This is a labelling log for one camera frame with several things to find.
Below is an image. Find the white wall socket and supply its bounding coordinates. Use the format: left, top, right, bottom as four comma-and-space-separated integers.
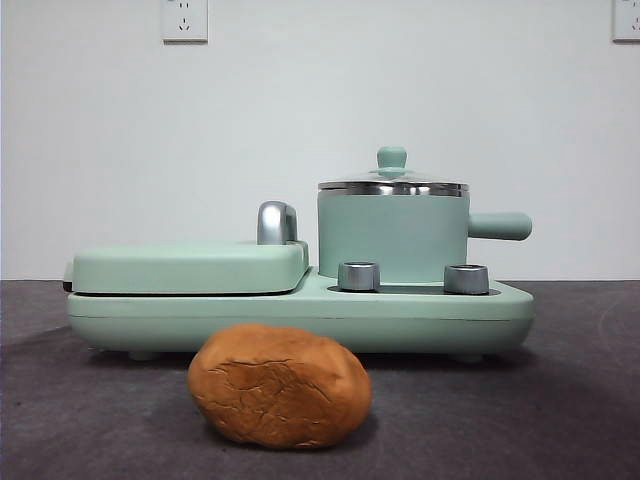
160, 0, 209, 44
612, 0, 640, 44

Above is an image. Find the mint green griddle lid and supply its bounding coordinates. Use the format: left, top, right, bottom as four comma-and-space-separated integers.
63, 238, 310, 296

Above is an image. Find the mint green breakfast machine base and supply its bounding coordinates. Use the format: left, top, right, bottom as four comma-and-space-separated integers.
67, 264, 536, 364

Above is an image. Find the silver control knob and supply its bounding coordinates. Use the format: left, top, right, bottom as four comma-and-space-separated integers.
337, 260, 380, 292
443, 264, 490, 295

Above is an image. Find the brown potato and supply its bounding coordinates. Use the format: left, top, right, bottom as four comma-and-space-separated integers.
187, 323, 373, 449

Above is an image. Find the chrome griddle lid handle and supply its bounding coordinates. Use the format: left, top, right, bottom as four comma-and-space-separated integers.
256, 200, 301, 246

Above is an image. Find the glass pot lid green knob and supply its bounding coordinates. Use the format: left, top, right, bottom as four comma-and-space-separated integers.
317, 145, 471, 195

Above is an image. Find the mint green pot with handle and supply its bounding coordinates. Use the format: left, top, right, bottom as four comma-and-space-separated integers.
317, 187, 534, 282

